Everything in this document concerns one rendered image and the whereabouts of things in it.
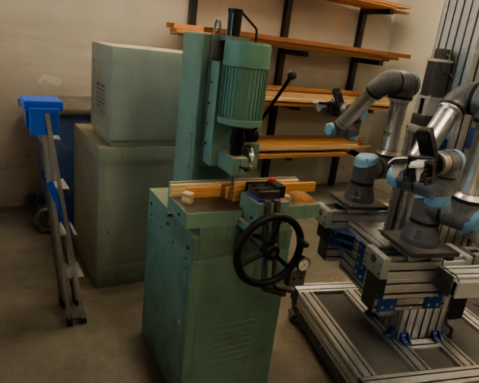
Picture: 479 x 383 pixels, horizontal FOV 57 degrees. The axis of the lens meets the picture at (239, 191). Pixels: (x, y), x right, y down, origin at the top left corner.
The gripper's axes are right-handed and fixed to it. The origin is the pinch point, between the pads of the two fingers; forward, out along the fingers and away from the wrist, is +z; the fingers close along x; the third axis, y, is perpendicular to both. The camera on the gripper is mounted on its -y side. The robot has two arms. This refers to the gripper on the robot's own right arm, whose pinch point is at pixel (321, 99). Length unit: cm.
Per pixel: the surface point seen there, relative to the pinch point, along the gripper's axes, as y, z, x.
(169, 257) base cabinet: 47, -50, -119
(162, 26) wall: -37, 177, -32
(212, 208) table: 19, -71, -108
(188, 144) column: 4, -35, -102
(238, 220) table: 25, -75, -100
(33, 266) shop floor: 102, 70, -168
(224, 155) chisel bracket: 5, -56, -95
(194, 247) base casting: 32, -74, -118
